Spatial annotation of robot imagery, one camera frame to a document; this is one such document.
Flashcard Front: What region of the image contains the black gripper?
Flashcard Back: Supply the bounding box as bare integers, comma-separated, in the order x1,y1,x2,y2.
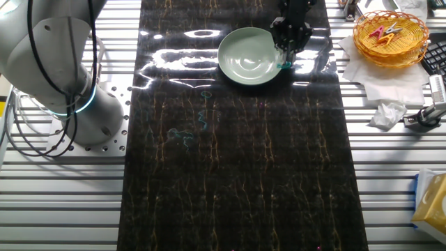
270,0,316,66

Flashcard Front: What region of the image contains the pale green round plate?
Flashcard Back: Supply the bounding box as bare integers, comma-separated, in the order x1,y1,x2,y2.
217,26,284,86

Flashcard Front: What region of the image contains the pink plastic clothespin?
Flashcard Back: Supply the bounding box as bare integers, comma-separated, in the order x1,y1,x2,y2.
368,24,385,40

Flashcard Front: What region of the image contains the orange plastic clothespin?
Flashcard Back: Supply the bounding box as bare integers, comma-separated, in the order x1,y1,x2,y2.
376,33,396,46

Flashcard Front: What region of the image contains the flat white paper napkin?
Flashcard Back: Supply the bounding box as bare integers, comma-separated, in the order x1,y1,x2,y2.
337,34,431,105

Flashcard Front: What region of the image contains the grey plastic clothespin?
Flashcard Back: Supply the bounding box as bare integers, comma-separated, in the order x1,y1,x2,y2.
383,22,404,36

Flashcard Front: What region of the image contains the yellow wicker basket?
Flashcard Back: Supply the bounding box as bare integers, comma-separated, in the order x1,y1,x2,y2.
353,10,430,68

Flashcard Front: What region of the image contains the crumpled white tissue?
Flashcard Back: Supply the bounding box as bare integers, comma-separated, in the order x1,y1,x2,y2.
369,102,408,132

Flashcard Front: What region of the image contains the black marble pattern mat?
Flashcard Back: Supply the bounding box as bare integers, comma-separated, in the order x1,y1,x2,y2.
116,0,369,251

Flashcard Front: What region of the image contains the black keyboard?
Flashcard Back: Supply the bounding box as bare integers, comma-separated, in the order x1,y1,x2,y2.
420,38,446,84

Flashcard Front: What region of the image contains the blue white tissue pack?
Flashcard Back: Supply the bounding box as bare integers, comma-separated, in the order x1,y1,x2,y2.
413,168,446,235

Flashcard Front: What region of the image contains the gold tissue box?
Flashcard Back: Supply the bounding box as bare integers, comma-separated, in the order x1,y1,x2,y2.
410,173,446,227

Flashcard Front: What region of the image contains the grey metal bracket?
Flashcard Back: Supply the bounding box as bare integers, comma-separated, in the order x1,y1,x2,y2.
337,0,360,22

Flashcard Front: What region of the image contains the silver camera on mount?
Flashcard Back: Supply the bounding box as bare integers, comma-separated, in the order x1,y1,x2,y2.
403,74,446,132

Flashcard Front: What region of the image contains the thick grey base cable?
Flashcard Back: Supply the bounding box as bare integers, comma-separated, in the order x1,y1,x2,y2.
89,33,106,84

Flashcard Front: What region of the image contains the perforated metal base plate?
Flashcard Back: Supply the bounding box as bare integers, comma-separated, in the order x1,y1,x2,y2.
47,73,130,158

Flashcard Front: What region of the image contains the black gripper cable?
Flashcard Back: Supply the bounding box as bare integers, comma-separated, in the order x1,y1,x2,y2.
26,0,99,105

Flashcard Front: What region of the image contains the black looped base cable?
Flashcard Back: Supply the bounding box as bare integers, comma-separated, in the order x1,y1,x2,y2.
3,86,79,158

